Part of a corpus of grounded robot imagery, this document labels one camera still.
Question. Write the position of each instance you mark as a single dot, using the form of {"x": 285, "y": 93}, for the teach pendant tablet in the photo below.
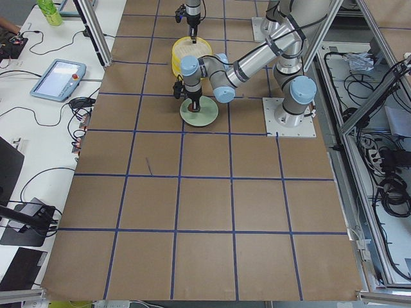
{"x": 59, "y": 81}

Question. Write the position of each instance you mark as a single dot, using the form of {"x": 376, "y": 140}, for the black laptop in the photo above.
{"x": 23, "y": 270}

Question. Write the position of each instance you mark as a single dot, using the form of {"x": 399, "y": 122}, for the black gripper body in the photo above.
{"x": 192, "y": 95}
{"x": 192, "y": 21}

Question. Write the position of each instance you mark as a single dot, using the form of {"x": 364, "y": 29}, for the black camera stand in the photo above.
{"x": 29, "y": 223}

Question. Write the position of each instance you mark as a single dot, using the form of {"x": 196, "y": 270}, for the mint green plate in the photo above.
{"x": 206, "y": 115}

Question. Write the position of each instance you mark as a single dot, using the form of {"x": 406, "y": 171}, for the green plastic bottle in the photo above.
{"x": 50, "y": 12}

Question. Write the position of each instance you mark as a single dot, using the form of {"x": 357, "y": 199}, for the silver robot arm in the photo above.
{"x": 193, "y": 7}
{"x": 212, "y": 79}

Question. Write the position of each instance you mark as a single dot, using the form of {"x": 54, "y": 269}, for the aluminium frame post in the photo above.
{"x": 90, "y": 21}

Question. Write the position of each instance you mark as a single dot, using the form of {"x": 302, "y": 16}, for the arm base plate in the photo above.
{"x": 261, "y": 27}
{"x": 280, "y": 124}

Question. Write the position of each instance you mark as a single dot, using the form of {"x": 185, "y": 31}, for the brown bun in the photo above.
{"x": 189, "y": 108}

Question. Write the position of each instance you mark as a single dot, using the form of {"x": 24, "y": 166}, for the yellow steamer basket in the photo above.
{"x": 185, "y": 47}
{"x": 178, "y": 70}

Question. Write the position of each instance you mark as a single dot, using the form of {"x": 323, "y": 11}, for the aluminium side frame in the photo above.
{"x": 361, "y": 58}

